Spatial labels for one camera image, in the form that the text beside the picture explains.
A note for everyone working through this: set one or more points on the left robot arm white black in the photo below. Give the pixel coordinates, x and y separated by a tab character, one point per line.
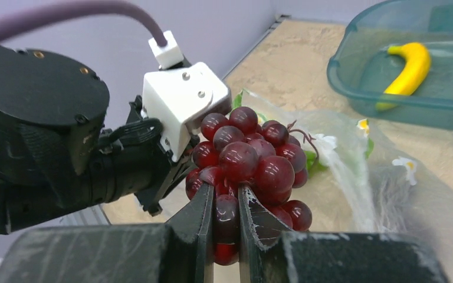
57	157

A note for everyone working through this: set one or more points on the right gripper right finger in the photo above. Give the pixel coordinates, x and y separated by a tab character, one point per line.
271	252

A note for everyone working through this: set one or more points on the clear plastic bag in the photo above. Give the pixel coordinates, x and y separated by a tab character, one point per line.
360	181

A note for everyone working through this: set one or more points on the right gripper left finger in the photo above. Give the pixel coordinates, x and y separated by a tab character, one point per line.
179	250

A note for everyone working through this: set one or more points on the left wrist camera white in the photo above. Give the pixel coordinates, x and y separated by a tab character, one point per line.
180	97

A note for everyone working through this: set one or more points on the teal plastic bin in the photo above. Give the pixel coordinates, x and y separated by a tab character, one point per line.
395	62

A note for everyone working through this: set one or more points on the yellow fake banana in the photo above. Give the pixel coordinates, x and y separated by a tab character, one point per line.
416	68

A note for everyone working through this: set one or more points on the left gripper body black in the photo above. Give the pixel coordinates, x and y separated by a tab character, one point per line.
131	160

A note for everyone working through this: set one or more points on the dark red fake grapes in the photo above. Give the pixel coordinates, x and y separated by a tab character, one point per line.
238	150

